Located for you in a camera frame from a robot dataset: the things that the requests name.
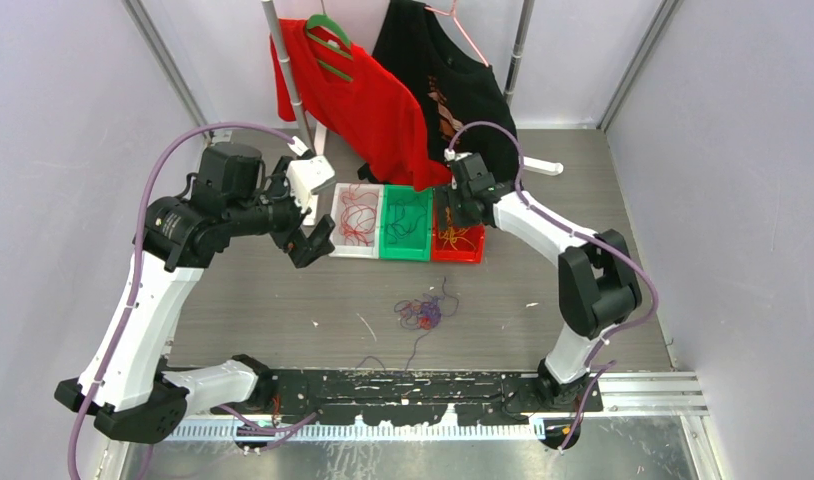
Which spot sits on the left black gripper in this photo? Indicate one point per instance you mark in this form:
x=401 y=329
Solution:
x=303 y=249

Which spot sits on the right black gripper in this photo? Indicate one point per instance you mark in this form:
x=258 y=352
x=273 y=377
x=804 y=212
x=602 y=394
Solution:
x=445 y=197

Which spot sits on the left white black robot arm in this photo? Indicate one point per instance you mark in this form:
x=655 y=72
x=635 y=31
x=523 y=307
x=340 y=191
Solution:
x=127 y=388

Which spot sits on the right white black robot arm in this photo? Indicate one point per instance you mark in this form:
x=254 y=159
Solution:
x=597 y=289

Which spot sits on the red plastic bin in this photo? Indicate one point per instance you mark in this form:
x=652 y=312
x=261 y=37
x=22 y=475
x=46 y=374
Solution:
x=457 y=245

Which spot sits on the green plastic bin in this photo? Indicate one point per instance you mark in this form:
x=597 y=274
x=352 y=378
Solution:
x=406 y=224

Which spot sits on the white plastic bin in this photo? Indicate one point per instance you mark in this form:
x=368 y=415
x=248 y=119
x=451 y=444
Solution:
x=356 y=210

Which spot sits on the metal clothes rack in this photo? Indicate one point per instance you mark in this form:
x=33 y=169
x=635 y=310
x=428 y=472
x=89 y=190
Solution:
x=315 y=139

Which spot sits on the black printed t-shirt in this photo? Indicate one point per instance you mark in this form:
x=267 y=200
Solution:
x=451 y=89

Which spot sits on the red t-shirt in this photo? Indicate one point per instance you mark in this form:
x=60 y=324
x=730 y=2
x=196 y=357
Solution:
x=358 y=99

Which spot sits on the pink clothes hanger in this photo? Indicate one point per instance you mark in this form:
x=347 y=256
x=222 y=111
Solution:
x=452 y=13

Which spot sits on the green clothes hanger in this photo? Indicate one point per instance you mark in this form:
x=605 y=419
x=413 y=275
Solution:
x=331 y=46

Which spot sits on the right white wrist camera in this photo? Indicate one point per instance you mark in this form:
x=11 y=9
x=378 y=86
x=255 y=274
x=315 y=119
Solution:
x=452 y=157

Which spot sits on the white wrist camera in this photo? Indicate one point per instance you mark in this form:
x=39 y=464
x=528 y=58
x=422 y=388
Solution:
x=308 y=178
x=452 y=157

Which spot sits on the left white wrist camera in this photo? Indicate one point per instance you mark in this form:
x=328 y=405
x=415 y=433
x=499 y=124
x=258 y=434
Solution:
x=308 y=178

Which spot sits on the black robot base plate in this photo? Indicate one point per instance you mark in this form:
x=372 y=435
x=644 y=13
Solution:
x=413 y=398

